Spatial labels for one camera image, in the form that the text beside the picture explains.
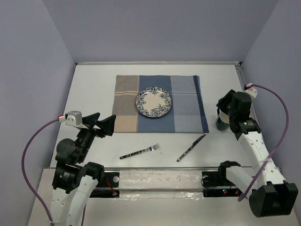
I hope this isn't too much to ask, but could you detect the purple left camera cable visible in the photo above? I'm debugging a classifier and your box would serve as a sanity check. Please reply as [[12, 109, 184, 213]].
[[21, 117, 87, 226]]

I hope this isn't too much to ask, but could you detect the silver fork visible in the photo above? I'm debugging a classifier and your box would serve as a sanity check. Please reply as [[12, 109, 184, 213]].
[[119, 143, 160, 160]]

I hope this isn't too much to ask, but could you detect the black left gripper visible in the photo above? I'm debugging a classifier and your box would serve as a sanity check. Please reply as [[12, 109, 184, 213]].
[[76, 111, 117, 161]]

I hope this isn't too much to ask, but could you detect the dark green mug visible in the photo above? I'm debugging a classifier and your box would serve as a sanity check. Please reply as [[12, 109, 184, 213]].
[[215, 108, 230, 131]]

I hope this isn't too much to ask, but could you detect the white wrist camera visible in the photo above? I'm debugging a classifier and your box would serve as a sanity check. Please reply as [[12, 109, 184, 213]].
[[244, 83, 257, 98], [58, 111, 87, 129]]

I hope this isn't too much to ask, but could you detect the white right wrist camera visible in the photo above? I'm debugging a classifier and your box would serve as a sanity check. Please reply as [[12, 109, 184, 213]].
[[244, 83, 257, 98]]

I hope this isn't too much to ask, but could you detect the blue white patterned plate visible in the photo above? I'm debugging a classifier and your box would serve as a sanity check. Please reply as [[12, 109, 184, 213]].
[[135, 87, 173, 118]]

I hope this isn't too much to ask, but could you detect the silver knife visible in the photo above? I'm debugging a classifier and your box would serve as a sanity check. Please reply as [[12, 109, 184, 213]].
[[176, 133, 208, 162]]

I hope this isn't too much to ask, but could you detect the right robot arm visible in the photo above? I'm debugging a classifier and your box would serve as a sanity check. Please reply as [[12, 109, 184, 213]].
[[97, 85, 298, 218]]

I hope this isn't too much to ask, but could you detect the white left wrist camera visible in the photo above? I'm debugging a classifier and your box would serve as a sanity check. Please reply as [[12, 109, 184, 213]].
[[58, 111, 87, 129]]

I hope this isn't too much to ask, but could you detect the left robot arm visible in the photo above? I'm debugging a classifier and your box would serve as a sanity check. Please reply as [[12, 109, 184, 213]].
[[50, 111, 104, 226]]

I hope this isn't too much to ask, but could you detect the blue beige checked cloth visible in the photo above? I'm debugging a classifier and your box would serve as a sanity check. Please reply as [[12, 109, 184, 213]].
[[112, 75, 209, 133]]

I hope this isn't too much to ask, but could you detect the white taped front board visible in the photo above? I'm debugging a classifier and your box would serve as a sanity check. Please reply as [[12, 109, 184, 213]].
[[119, 170, 203, 191]]

